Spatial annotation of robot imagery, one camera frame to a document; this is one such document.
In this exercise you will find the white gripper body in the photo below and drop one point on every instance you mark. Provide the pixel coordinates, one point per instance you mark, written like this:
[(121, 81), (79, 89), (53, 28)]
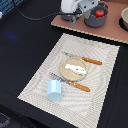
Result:
[(80, 7)]

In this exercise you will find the beige bowl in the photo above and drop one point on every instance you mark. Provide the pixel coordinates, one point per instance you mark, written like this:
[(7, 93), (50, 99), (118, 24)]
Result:
[(124, 15)]

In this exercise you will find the large grey pot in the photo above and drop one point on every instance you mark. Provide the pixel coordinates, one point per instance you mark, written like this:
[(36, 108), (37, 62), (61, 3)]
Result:
[(94, 21)]

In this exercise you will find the beige woven placemat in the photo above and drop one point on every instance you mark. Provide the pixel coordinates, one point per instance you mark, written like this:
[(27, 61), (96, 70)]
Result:
[(79, 108)]

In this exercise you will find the orange handled toy fork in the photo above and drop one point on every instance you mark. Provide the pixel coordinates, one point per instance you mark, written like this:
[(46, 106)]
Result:
[(72, 83)]

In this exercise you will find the round wooden plate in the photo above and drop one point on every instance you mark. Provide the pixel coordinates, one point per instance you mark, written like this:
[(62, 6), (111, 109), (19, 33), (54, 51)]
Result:
[(68, 74)]

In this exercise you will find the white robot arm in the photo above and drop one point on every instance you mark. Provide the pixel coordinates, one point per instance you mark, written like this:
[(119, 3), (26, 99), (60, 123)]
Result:
[(71, 10)]

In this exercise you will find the orange handled toy knife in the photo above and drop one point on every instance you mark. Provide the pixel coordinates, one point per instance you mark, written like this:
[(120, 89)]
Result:
[(84, 58)]

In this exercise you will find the red toy tomato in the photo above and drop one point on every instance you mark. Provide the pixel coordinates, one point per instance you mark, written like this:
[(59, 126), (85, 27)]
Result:
[(99, 13)]

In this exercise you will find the brown wooden board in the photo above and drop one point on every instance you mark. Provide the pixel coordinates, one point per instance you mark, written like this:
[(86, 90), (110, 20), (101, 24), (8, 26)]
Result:
[(110, 30)]

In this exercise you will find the light blue toy carton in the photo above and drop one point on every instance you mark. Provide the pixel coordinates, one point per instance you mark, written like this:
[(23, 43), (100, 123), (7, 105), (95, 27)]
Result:
[(54, 90)]

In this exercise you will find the small grey pot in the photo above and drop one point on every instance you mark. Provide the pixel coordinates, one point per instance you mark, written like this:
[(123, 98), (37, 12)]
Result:
[(68, 17)]

